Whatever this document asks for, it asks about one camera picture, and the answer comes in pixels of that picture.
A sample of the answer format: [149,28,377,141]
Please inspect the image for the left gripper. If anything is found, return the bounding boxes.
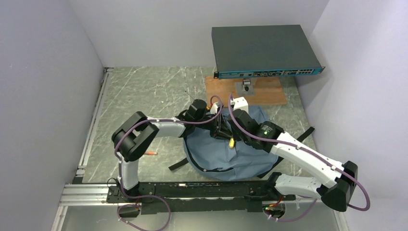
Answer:
[194,112,233,141]

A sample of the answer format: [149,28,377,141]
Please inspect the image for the yellow highlighter marker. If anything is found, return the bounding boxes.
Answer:
[229,138,235,149]

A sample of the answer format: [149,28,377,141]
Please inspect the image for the blue student backpack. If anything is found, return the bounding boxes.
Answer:
[169,107,283,181]

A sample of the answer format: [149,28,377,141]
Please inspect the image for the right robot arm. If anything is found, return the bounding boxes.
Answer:
[227,109,361,212]

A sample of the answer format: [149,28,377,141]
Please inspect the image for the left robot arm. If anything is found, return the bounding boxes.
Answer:
[111,100,223,202]

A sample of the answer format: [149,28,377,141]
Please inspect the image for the wooden board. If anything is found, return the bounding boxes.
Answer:
[205,76,287,105]

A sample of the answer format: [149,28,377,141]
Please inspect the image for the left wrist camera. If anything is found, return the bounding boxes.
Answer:
[209,102,223,115]

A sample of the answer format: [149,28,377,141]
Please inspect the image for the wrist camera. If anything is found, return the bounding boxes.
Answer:
[230,97,249,113]
[209,102,223,115]

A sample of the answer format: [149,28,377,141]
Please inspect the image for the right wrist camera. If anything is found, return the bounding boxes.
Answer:
[230,97,249,113]

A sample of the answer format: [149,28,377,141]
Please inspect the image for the metal stand mount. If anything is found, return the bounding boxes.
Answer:
[235,78,255,97]

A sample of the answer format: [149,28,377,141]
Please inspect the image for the grey network switch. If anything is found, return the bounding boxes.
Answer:
[211,25,325,79]

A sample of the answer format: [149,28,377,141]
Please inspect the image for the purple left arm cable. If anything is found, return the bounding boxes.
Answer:
[114,95,224,231]

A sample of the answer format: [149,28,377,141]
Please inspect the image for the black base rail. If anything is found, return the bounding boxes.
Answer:
[106,180,296,215]

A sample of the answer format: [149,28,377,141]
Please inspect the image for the aluminium side rail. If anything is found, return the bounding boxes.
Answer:
[71,67,114,185]

